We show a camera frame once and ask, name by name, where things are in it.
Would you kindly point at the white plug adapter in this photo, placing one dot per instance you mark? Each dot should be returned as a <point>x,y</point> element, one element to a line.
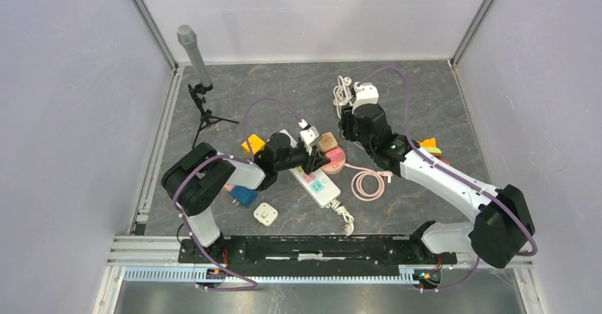
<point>265,214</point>

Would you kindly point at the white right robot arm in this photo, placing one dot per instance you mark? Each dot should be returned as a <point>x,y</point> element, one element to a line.
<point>498,223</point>

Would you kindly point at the white power strip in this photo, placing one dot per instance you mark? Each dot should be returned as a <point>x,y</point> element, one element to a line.
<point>318,185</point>

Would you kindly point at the blue cube socket adapter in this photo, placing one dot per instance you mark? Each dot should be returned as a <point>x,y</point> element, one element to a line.
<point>243,196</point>

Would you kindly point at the beige cube socket adapter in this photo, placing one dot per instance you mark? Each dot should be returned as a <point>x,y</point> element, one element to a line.
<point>327,143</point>

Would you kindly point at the yellow green toy block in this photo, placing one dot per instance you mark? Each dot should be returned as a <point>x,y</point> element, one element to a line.
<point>430,145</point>

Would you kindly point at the grey microphone on stand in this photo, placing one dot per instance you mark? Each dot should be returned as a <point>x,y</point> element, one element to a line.
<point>187,38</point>

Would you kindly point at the pink round socket base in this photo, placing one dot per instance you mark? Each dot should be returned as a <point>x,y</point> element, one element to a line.
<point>337,162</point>

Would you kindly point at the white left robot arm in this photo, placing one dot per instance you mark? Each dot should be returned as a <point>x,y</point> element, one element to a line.
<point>194,182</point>

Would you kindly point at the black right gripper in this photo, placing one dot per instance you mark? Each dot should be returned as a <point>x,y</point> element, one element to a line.
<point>346,123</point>

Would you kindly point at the yellow cube socket adapter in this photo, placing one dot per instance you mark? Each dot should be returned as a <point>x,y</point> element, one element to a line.
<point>253,144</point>

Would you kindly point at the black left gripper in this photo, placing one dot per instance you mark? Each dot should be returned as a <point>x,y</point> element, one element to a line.
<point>314,161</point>

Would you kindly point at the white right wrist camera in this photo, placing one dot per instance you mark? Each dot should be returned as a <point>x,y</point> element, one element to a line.
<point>365,93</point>

